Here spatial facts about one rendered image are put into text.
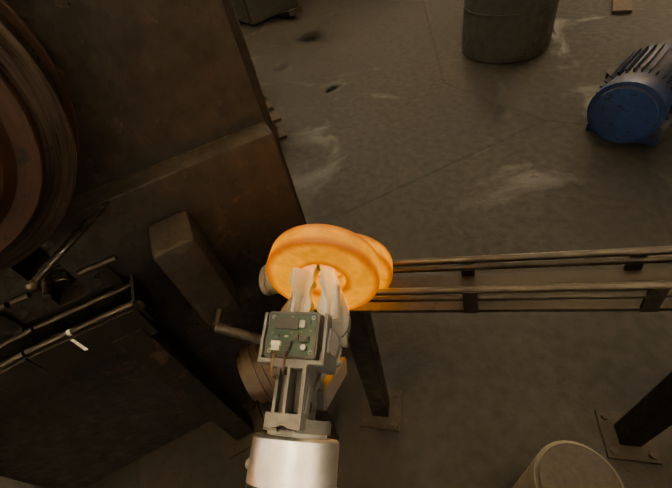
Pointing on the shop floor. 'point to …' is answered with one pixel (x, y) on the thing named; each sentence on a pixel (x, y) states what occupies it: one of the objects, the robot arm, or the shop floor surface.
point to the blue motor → (635, 98)
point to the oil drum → (508, 21)
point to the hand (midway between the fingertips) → (320, 263)
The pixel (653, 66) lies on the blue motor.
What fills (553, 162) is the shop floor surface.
